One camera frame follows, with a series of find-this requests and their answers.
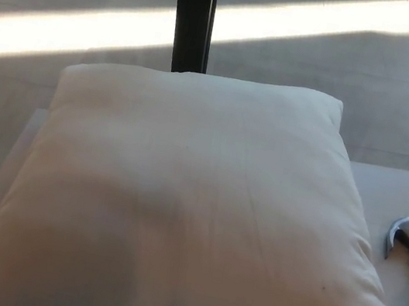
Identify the black vertical post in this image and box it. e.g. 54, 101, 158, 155
162, 0, 219, 78

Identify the white square pillow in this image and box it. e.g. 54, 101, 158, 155
0, 39, 409, 306

